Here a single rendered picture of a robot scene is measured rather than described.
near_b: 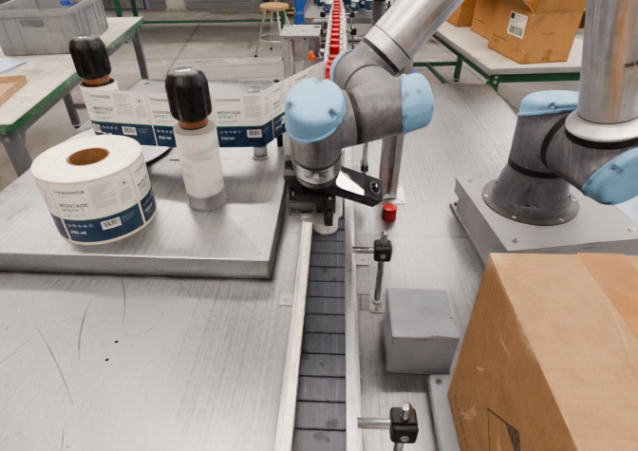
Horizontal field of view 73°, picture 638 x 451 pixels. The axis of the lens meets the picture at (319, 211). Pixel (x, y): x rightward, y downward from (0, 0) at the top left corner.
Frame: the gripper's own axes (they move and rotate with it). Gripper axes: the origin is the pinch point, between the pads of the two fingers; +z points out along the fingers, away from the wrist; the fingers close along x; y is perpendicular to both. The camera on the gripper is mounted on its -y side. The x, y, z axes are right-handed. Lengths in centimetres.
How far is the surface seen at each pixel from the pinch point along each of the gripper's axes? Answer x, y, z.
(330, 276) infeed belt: 11.8, -0.4, -0.5
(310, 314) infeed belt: 19.7, 2.7, -5.0
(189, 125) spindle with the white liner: -16.1, 28.4, -7.1
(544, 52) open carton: -136, -105, 89
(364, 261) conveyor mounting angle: 5.7, -7.1, 8.4
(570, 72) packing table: -131, -122, 98
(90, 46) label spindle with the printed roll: -42, 58, -2
